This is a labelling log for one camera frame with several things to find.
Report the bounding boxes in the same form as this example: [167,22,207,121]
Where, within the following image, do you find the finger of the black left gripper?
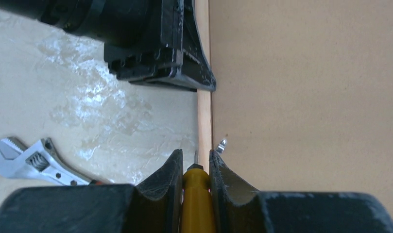
[128,0,216,92]

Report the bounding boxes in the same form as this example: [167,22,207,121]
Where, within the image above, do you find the red handled adjustable wrench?
[0,136,102,186]

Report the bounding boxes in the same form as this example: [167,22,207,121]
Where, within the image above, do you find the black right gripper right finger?
[209,151,393,233]

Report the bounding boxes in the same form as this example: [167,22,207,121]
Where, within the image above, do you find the yellow handled screwdriver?
[179,151,216,233]

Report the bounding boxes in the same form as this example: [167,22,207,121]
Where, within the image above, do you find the red wooden photo frame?
[195,0,393,218]

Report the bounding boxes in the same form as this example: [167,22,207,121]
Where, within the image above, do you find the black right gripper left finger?
[0,150,183,233]

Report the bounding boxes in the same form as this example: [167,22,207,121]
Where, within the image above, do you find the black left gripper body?
[0,0,183,81]

